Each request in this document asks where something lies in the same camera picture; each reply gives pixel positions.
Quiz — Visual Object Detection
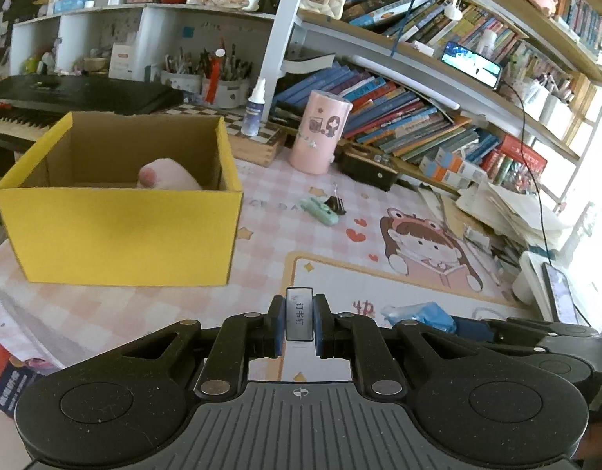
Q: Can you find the red printed packaging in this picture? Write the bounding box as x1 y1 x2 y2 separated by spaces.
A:
0 330 42 419

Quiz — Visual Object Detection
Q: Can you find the phone on white stand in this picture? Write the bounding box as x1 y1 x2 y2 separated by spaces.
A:
542 262 580 325

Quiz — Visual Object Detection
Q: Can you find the small grey staple box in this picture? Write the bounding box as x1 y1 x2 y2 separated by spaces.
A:
285 286 315 342

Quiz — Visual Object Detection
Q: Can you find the yellow cardboard box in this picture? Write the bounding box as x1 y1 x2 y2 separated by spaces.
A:
0 112 244 287

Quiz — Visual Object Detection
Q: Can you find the small black case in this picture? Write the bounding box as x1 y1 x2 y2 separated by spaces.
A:
341 144 398 192

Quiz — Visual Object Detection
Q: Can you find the red book box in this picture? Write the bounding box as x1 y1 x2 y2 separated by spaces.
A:
482 134 549 187

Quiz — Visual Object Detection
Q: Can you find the pink printed desk mat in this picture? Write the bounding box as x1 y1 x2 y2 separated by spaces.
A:
0 157 541 387

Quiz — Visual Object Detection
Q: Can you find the pink cylindrical container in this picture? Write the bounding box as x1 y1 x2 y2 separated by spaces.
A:
288 89 354 175

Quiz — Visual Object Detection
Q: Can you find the white bookshelf frame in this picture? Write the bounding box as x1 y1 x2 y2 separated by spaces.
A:
259 0 602 206

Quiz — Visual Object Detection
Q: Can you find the black binder clip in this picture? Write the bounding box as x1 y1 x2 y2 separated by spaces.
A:
324 182 347 216

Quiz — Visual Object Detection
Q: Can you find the row of upright books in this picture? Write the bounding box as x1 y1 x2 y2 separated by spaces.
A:
550 0 602 54

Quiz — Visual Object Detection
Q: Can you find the mint green stapler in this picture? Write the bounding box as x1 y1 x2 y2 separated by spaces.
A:
299 197 340 226

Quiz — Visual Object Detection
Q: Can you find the row of leaning books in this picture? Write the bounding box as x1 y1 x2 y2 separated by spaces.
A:
274 61 502 192

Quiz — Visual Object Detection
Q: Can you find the lit phone on shelf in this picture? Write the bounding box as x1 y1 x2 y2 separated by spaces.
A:
440 42 503 90

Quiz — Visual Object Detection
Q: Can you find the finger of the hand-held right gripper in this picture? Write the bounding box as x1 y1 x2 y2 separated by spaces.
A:
452 318 544 357
497 317 601 341

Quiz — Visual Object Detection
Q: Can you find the row of shelved books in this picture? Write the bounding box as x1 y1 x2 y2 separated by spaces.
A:
342 0 527 60

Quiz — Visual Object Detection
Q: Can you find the white pen holder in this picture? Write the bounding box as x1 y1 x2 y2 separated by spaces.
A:
161 69 204 95
215 78 250 110

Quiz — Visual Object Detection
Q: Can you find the white phone stand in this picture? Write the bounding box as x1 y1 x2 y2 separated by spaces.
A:
512 251 556 304

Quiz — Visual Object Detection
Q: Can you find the white spray bottle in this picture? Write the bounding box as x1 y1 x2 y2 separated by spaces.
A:
241 77 267 137

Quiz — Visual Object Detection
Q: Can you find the black cable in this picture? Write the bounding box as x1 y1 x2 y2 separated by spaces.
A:
501 81 559 261

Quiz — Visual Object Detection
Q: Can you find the white cubby shelf unit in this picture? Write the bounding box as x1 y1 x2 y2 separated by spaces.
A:
11 2 277 108

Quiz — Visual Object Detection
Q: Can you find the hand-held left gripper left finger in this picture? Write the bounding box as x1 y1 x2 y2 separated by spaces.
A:
117 294 287 399

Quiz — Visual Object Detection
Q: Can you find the blue plastic wrapper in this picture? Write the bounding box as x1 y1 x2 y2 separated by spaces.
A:
381 302 456 334

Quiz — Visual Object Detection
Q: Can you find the checkered wooden box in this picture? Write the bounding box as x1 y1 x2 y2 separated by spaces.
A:
168 103 288 167

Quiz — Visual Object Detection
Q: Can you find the blue tissue pack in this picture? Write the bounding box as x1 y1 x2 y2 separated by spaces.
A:
53 0 96 14

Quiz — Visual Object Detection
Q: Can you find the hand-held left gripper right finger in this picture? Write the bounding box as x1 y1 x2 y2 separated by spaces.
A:
313 294 484 398

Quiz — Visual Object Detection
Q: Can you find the pile of papers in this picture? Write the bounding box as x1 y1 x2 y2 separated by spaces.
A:
418 176 576 275

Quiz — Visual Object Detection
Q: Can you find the black electronic keyboard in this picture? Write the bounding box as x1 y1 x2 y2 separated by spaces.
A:
0 75 184 145

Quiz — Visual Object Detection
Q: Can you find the white box with red label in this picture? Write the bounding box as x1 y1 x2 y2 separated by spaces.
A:
109 43 146 81

